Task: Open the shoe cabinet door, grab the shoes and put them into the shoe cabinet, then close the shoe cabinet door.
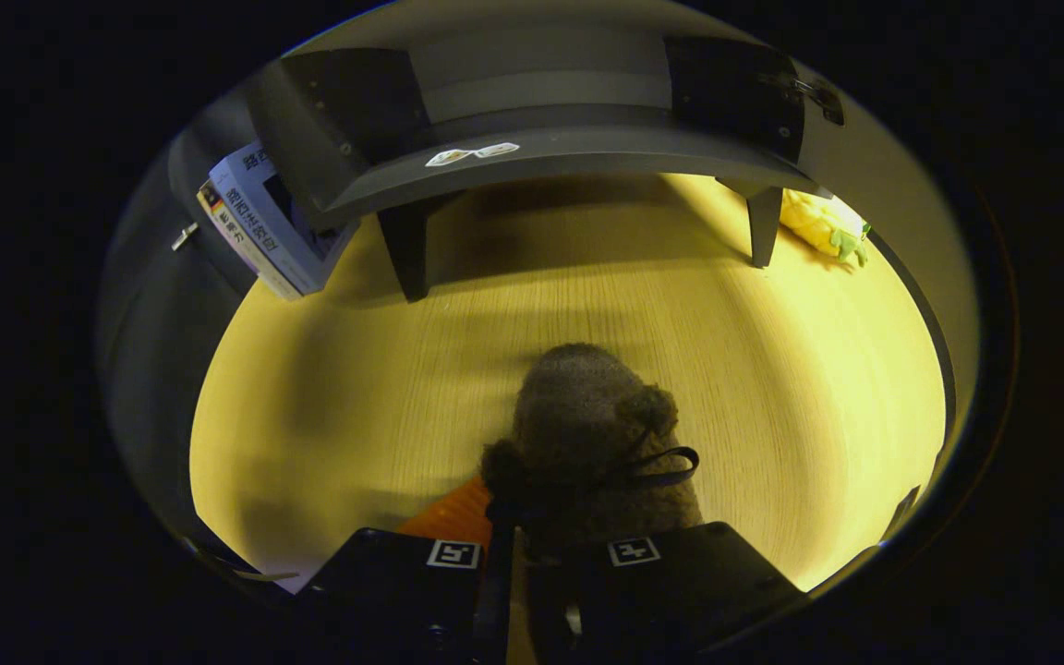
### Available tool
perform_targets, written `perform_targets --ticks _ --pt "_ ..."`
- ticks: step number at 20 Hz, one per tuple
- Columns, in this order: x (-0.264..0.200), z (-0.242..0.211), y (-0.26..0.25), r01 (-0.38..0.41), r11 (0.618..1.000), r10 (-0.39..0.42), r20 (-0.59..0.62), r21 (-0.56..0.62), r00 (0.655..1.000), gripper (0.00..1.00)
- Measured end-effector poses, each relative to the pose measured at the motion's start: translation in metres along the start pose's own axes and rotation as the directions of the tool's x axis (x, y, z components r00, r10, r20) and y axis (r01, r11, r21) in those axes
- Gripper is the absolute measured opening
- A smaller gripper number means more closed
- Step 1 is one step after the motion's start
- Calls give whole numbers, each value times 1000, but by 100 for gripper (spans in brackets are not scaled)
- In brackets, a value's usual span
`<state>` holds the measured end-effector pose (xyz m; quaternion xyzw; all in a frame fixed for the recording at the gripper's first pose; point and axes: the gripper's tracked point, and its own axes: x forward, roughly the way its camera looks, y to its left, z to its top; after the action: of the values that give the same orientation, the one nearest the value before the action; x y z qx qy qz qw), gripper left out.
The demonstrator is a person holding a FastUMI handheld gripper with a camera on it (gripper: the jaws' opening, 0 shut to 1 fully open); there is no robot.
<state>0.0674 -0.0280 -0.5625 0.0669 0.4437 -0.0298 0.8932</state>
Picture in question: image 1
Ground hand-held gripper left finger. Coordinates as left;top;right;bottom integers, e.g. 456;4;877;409
296;476;519;665

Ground brown fuzzy shoe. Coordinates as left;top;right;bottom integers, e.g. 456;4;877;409
479;344;708;638

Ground blue book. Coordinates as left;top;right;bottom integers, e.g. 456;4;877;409
209;140;359;296

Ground yellow plush toy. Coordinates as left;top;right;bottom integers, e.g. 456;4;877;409
780;189;873;269

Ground black backdrop cloth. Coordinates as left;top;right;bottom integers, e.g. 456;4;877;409
96;83;260;555

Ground grey shoe cabinet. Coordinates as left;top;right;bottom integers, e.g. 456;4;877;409
246;23;847;303

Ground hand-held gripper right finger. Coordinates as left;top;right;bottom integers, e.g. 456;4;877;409
532;522;810;665

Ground white book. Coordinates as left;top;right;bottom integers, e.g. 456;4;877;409
197;180;304;302

